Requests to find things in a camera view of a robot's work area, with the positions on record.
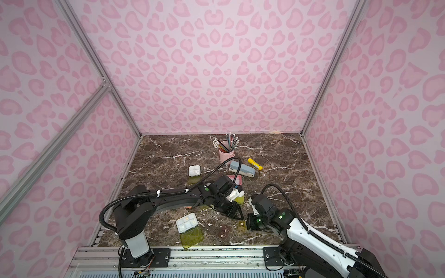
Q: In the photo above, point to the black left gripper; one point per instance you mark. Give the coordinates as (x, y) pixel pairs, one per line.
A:
(229, 205)

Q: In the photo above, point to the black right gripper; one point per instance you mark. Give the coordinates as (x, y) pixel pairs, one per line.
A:
(255, 218)

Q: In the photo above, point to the small yellow pillbox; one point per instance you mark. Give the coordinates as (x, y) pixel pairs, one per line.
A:
(242, 226)

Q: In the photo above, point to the small dark red pillbox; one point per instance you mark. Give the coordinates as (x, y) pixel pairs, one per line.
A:
(224, 231)

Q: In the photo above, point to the pink red rectangular pillbox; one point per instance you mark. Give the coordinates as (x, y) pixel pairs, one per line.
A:
(235, 180)

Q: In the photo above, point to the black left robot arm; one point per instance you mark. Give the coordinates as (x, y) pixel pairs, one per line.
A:
(133, 211)

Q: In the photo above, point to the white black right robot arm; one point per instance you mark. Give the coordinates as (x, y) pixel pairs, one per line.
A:
(304, 245)

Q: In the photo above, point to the grey blue stapler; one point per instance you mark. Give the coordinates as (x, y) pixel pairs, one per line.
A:
(242, 169)

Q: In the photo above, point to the yellow glue stick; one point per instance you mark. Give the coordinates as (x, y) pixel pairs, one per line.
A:
(255, 164)

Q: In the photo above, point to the green pillbox front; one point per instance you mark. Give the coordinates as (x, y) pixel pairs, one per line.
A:
(190, 232)

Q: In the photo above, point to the pink pencil cup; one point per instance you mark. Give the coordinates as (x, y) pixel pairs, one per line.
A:
(226, 154)

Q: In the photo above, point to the pencils in cup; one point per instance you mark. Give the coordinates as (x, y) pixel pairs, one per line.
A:
(229, 144)

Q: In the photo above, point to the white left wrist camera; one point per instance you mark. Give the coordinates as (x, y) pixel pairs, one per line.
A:
(236, 192)

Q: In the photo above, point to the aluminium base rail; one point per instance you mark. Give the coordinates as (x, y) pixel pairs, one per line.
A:
(177, 262)

